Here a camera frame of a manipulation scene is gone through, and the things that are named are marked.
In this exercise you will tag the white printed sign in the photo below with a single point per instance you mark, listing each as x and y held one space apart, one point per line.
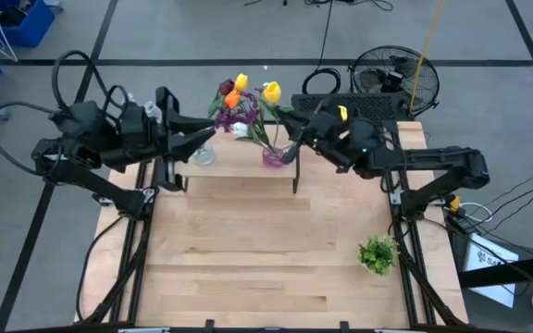
493 287

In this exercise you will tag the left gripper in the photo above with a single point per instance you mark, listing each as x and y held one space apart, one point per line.
141 136

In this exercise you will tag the black perforated metal box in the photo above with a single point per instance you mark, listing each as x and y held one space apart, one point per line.
377 106

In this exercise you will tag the black table clamp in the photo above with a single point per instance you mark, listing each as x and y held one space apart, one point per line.
209 324
344 326

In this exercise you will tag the black beam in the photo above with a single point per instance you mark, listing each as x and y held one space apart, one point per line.
525 270

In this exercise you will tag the dark grey cart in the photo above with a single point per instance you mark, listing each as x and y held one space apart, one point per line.
525 240

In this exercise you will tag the large yellow tulip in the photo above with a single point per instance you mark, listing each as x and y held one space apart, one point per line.
272 92

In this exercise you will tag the green leafy sprig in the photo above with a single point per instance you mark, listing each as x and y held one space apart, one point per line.
377 254

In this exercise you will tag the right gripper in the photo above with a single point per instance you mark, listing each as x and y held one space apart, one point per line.
329 134

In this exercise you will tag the black floor fan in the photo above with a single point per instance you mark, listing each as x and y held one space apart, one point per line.
389 81

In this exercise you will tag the pink glass vase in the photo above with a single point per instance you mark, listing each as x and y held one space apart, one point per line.
273 159

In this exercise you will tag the yellow clip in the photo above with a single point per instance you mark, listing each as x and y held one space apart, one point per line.
342 113

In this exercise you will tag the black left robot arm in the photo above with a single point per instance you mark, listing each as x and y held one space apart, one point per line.
86 185

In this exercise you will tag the wooden shelf black metal legs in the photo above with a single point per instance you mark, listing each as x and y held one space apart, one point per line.
239 159

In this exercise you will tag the white tulip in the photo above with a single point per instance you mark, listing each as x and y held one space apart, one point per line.
240 129

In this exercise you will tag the purple flower bunch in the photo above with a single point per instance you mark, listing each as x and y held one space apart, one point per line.
229 118

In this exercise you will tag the yellow plug connector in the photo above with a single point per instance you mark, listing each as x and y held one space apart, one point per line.
454 204

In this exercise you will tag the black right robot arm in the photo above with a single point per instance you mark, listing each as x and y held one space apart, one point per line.
433 159

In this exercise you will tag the clear ribbed glass vase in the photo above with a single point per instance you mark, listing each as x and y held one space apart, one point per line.
204 157

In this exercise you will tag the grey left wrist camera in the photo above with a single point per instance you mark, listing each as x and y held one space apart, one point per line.
153 112

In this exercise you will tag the orange tulip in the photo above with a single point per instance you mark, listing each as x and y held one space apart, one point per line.
232 99

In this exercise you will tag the dark red tulip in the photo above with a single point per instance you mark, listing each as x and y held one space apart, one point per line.
226 86

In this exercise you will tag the small yellow tulip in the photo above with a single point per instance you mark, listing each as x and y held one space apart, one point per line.
241 82

